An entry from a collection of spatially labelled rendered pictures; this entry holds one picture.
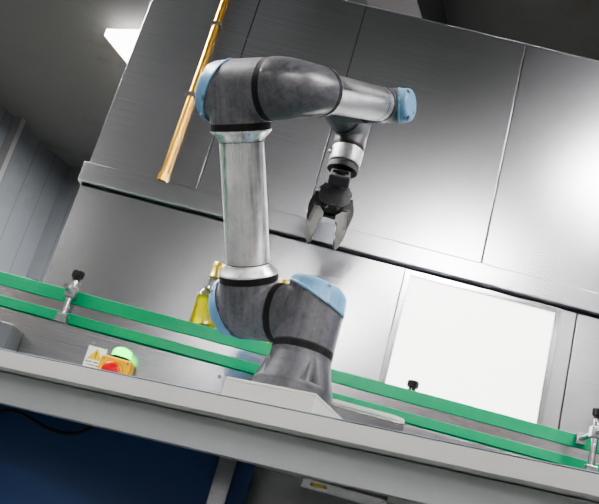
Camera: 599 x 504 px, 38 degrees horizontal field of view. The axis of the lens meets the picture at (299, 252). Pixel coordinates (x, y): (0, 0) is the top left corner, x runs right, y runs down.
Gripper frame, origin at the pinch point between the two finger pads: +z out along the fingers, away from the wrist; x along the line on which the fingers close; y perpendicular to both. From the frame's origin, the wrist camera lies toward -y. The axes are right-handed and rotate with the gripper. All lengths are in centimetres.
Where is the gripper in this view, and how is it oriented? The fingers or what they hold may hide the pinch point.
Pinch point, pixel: (322, 241)
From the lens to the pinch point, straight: 193.2
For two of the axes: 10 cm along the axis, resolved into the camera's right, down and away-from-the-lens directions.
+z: -2.6, 9.1, -3.3
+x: -9.7, -2.5, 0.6
